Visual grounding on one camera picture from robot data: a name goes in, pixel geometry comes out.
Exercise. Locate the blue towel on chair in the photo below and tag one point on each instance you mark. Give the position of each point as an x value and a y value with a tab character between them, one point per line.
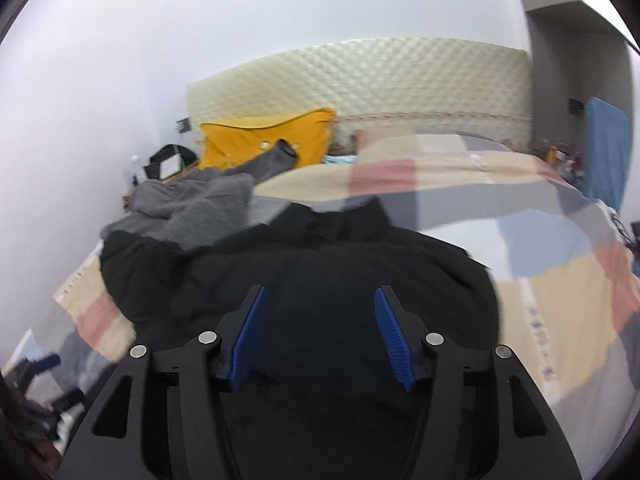
607	155

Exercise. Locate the wall socket panel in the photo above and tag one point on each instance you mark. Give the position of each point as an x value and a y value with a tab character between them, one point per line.
183	125

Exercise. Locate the white spray bottle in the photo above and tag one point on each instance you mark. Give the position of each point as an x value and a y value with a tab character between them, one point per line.
136	177

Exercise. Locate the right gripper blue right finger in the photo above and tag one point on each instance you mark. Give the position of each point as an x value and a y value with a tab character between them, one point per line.
403	334

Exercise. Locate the black bag on nightstand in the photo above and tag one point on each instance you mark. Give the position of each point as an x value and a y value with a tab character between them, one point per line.
169	161

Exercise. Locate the patchwork checked duvet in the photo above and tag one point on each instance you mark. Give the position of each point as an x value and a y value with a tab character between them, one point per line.
569	301

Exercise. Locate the small bottles on desk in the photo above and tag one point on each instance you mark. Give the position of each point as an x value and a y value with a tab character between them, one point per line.
567	163

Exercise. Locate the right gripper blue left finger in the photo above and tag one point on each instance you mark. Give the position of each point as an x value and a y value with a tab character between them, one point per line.
240	333

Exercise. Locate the cream quilted headboard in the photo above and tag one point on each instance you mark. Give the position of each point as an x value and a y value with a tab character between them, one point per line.
440	83

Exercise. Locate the black puffer jacket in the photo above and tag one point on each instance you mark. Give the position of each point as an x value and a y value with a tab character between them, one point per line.
322	401

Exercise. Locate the pink pillow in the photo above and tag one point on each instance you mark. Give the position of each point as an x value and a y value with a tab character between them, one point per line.
365	137

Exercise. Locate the yellow pillow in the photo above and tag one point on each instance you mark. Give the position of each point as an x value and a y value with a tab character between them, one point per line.
230	142

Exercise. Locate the grey fleece garment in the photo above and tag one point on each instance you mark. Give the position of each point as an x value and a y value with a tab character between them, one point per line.
203	206

